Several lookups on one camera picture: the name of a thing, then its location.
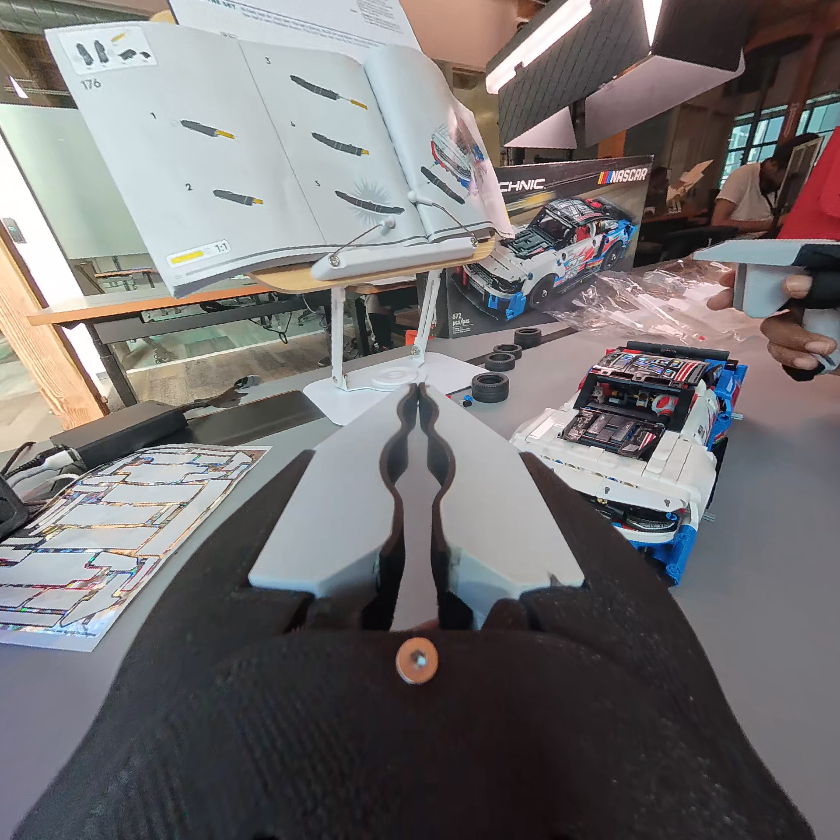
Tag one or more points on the black power adapter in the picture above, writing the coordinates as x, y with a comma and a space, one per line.
118, 433

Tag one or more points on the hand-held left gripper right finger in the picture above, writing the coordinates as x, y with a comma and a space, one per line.
512, 518

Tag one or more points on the toy car product box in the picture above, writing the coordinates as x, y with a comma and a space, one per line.
590, 177

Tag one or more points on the sticker sheet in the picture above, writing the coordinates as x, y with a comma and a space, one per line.
131, 525

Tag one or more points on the toy brick race car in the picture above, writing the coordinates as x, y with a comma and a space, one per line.
656, 453

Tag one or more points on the white booklet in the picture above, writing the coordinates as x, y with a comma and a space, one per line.
197, 164

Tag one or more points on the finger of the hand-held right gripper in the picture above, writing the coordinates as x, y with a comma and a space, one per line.
754, 253

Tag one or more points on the white folding stand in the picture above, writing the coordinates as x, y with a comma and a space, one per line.
459, 371

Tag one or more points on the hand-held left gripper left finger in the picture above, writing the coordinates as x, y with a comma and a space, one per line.
321, 518

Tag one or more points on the black cube device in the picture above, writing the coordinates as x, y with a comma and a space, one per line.
12, 508

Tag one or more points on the wooden background table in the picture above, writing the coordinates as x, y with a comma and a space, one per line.
98, 313

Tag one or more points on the clear plastic bag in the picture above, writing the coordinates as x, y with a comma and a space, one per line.
630, 295

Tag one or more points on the white printed notice sheet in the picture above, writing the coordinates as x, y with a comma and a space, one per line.
295, 16

